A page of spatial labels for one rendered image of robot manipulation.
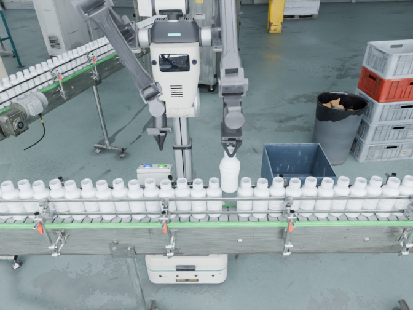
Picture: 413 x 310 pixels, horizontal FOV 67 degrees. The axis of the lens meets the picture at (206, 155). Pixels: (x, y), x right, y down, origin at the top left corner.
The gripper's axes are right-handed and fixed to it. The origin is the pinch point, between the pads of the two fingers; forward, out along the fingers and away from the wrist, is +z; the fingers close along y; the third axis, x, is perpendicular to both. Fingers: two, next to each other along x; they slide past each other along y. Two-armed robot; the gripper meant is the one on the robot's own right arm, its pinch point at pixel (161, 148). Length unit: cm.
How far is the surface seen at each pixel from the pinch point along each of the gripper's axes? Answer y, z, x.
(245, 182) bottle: 33.3, 8.9, -19.0
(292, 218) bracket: 49, 20, -26
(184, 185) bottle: 11.1, 9.9, -18.3
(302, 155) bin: 73, 16, 48
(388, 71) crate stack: 172, -32, 151
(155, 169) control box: -2.0, 7.9, -3.8
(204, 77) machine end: 10, -29, 357
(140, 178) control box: -8.6, 11.5, -3.9
